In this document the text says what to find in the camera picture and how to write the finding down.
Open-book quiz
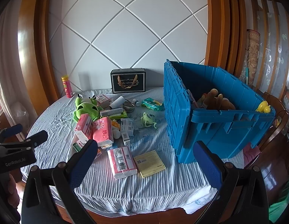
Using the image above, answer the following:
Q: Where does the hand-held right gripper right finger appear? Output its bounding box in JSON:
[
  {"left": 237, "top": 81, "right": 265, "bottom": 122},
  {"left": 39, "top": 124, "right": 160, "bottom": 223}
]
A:
[{"left": 193, "top": 141, "right": 269, "bottom": 224}]

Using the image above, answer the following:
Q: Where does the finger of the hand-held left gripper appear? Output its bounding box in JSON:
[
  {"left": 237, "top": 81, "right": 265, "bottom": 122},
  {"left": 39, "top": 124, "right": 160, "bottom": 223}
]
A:
[
  {"left": 0, "top": 131, "right": 48, "bottom": 149},
  {"left": 0, "top": 124, "right": 23, "bottom": 143}
]

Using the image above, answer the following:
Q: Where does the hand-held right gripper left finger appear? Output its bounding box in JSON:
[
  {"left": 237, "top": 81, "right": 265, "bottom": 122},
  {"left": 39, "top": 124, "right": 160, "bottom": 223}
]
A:
[{"left": 21, "top": 139, "right": 98, "bottom": 224}]

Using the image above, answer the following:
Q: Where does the blue plastic storage crate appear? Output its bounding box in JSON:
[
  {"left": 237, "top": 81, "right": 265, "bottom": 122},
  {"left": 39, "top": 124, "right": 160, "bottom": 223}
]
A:
[{"left": 164, "top": 59, "right": 277, "bottom": 164}]

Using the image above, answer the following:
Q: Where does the round wooden desktop table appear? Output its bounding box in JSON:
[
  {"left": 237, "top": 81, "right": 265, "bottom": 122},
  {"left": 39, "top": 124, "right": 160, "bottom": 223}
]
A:
[{"left": 21, "top": 87, "right": 219, "bottom": 224}]

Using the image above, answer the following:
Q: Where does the person's left hand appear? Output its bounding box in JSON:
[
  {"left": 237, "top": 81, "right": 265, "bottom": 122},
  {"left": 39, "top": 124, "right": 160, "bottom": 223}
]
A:
[{"left": 8, "top": 174, "right": 20, "bottom": 216}]

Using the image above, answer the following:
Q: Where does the pink tissue pack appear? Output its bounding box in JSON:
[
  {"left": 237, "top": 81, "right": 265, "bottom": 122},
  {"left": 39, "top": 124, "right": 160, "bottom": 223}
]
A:
[
  {"left": 107, "top": 147, "right": 138, "bottom": 180},
  {"left": 74, "top": 114, "right": 94, "bottom": 140},
  {"left": 92, "top": 117, "right": 114, "bottom": 148}
]

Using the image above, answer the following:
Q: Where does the pink cloth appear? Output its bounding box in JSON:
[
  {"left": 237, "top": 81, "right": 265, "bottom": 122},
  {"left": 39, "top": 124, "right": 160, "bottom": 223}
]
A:
[{"left": 244, "top": 145, "right": 261, "bottom": 166}]

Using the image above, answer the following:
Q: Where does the white duck plush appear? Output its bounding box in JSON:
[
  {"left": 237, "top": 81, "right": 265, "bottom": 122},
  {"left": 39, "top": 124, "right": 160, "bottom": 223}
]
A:
[{"left": 111, "top": 119, "right": 122, "bottom": 139}]

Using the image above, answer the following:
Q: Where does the green frog plush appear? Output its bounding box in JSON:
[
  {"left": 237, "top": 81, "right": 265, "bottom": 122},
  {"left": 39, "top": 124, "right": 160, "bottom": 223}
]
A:
[{"left": 73, "top": 94, "right": 103, "bottom": 123}]

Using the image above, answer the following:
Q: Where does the white sheer curtain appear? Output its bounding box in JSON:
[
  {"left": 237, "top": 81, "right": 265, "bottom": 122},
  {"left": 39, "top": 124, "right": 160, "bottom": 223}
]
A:
[{"left": 0, "top": 5, "right": 26, "bottom": 131}]

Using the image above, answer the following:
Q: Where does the red yellow can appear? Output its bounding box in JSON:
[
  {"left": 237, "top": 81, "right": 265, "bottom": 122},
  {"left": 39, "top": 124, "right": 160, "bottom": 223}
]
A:
[{"left": 61, "top": 75, "right": 74, "bottom": 98}]

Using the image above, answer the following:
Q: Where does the flat yellow packet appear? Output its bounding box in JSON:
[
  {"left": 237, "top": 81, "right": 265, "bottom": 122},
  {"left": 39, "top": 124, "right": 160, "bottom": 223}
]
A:
[{"left": 133, "top": 150, "right": 166, "bottom": 179}]

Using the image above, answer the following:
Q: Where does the white salt bag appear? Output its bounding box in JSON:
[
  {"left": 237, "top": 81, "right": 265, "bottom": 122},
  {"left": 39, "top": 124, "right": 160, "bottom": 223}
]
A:
[{"left": 120, "top": 118, "right": 135, "bottom": 137}]

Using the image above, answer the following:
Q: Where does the yellow-green wipes pack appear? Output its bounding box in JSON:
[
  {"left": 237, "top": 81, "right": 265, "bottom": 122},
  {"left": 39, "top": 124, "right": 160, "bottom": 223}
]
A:
[{"left": 107, "top": 111, "right": 128, "bottom": 120}]

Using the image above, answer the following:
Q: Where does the brown teddy plush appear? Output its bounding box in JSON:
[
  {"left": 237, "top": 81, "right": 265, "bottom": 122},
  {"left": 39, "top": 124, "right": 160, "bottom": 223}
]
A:
[{"left": 197, "top": 89, "right": 236, "bottom": 111}]

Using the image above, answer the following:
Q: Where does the pink medicine box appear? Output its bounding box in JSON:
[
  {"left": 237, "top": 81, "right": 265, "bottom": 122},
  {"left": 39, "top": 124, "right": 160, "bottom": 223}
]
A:
[{"left": 96, "top": 94, "right": 112, "bottom": 106}]

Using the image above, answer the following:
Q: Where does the white paper roll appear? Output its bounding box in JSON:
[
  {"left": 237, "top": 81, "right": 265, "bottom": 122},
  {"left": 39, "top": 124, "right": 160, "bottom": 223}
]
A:
[{"left": 111, "top": 96, "right": 125, "bottom": 109}]

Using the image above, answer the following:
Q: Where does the small green monster plush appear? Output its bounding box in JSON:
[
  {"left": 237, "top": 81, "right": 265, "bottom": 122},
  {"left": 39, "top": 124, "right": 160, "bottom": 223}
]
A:
[{"left": 141, "top": 112, "right": 159, "bottom": 129}]

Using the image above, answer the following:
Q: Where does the green cloth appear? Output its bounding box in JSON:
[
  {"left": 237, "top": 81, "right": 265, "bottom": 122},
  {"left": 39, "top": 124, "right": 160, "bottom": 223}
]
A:
[{"left": 269, "top": 184, "right": 289, "bottom": 223}]

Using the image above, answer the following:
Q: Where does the yellow rubber duck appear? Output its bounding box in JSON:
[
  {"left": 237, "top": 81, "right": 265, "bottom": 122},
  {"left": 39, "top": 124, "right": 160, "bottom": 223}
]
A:
[{"left": 256, "top": 101, "right": 271, "bottom": 113}]

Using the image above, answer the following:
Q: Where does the green wipes packet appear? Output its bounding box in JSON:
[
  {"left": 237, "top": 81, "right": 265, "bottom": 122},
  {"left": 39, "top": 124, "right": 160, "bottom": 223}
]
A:
[{"left": 141, "top": 97, "right": 164, "bottom": 111}]

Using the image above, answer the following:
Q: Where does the black gift box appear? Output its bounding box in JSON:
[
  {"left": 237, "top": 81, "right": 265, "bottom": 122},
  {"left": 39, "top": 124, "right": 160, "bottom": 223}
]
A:
[{"left": 110, "top": 68, "right": 146, "bottom": 94}]

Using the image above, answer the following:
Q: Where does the rolled patterned tapestry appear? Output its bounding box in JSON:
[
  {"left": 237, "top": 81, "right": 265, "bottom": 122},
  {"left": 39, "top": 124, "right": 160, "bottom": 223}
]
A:
[{"left": 240, "top": 29, "right": 261, "bottom": 87}]

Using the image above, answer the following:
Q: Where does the wooden frosted glass screen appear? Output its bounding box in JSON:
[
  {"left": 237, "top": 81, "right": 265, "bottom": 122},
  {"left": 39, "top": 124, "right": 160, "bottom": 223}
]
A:
[{"left": 248, "top": 0, "right": 289, "bottom": 98}]

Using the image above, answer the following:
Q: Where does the wooden wall pillar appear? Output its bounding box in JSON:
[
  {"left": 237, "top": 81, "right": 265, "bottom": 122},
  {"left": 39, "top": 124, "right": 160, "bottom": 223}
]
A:
[
  {"left": 19, "top": 0, "right": 61, "bottom": 103},
  {"left": 204, "top": 0, "right": 247, "bottom": 75}
]

